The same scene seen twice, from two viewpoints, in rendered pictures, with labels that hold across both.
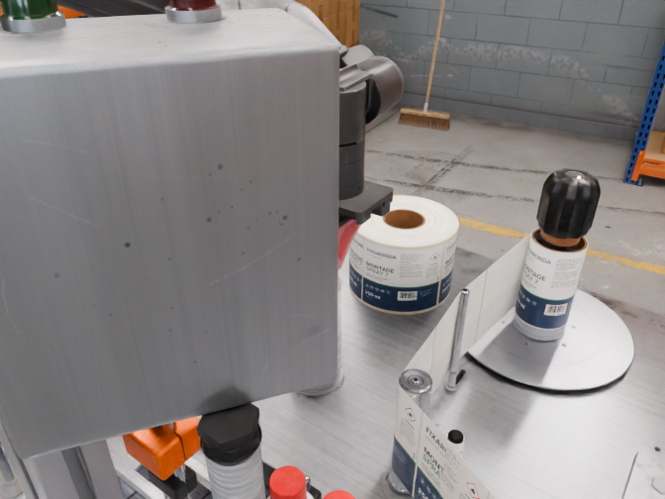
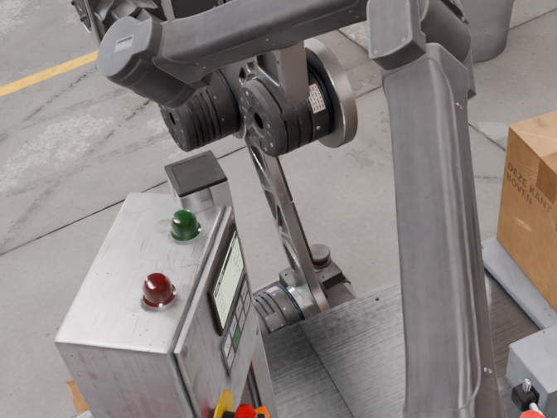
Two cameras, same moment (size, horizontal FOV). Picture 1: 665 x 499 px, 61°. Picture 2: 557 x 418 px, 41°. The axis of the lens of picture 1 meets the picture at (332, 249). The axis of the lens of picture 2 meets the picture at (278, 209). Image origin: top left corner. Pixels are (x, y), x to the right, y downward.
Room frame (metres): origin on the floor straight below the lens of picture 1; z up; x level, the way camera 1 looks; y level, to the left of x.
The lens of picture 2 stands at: (0.61, -0.19, 1.91)
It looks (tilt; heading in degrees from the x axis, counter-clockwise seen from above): 43 degrees down; 127
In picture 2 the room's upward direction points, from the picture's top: 9 degrees counter-clockwise
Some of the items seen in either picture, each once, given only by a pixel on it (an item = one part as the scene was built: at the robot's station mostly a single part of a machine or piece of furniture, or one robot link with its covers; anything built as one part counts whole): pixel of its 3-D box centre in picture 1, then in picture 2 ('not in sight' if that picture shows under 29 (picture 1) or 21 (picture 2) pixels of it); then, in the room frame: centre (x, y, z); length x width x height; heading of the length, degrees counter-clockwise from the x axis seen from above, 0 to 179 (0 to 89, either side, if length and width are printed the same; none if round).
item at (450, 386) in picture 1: (457, 342); not in sight; (0.63, -0.18, 0.97); 0.02 x 0.02 x 0.19
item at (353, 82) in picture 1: (337, 108); not in sight; (0.52, -0.01, 1.36); 0.07 x 0.06 x 0.07; 151
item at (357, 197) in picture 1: (334, 170); not in sight; (0.52, 0.00, 1.30); 0.10 x 0.07 x 0.07; 55
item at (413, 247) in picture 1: (401, 251); not in sight; (0.92, -0.13, 0.95); 0.20 x 0.20 x 0.14
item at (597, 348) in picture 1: (537, 327); not in sight; (0.77, -0.36, 0.89); 0.31 x 0.31 x 0.01
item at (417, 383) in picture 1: (410, 436); not in sight; (0.46, -0.09, 0.97); 0.05 x 0.05 x 0.19
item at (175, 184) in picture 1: (154, 223); (174, 334); (0.26, 0.09, 1.38); 0.17 x 0.10 x 0.19; 109
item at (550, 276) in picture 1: (555, 255); not in sight; (0.77, -0.36, 1.04); 0.09 x 0.09 x 0.29
